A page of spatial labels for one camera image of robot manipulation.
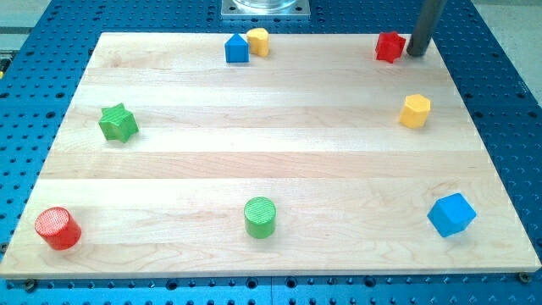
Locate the red star block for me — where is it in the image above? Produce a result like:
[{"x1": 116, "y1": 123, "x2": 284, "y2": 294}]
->
[{"x1": 375, "y1": 31, "x2": 407, "y2": 64}]

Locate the yellow heart block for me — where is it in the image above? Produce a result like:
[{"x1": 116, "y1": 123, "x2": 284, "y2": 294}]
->
[{"x1": 246, "y1": 28, "x2": 269, "y2": 57}]

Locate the green star block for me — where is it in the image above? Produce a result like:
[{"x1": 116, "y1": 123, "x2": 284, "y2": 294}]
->
[{"x1": 98, "y1": 103, "x2": 139, "y2": 143}]

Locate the green cylinder block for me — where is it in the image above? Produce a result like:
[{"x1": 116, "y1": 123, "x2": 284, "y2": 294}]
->
[{"x1": 244, "y1": 197, "x2": 276, "y2": 239}]

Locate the light wooden board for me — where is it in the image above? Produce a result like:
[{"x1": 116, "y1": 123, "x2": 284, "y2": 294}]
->
[{"x1": 1, "y1": 32, "x2": 540, "y2": 280}]

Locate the blue house-shaped block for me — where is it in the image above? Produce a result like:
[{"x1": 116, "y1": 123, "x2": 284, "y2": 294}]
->
[{"x1": 224, "y1": 33, "x2": 250, "y2": 64}]

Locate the yellow hexagon block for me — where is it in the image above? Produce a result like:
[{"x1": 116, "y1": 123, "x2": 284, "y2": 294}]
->
[{"x1": 399, "y1": 94, "x2": 431, "y2": 129}]

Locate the blue cube block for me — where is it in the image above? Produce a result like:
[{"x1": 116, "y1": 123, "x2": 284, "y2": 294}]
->
[{"x1": 427, "y1": 192, "x2": 477, "y2": 237}]

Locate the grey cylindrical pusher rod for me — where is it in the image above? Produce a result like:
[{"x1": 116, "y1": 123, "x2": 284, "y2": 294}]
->
[{"x1": 406, "y1": 0, "x2": 447, "y2": 57}]

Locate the red cylinder block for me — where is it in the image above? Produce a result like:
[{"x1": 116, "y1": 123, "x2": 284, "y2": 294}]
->
[{"x1": 35, "y1": 207, "x2": 82, "y2": 251}]

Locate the blue perforated metal table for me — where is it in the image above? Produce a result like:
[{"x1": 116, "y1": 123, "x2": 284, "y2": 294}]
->
[{"x1": 1, "y1": 1, "x2": 541, "y2": 304}]

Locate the left board stop bolt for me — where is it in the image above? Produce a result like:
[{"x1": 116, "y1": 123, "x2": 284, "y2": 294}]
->
[{"x1": 22, "y1": 279, "x2": 37, "y2": 293}]

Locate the board stop bolt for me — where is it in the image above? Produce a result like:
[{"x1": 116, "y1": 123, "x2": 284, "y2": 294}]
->
[
  {"x1": 22, "y1": 279, "x2": 37, "y2": 293},
  {"x1": 517, "y1": 273, "x2": 531, "y2": 284}
]

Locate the right board stop bolt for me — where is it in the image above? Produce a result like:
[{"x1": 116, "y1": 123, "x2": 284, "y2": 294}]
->
[{"x1": 517, "y1": 273, "x2": 531, "y2": 284}]

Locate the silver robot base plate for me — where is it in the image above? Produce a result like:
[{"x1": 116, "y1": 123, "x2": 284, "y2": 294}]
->
[{"x1": 220, "y1": 0, "x2": 311, "y2": 20}]

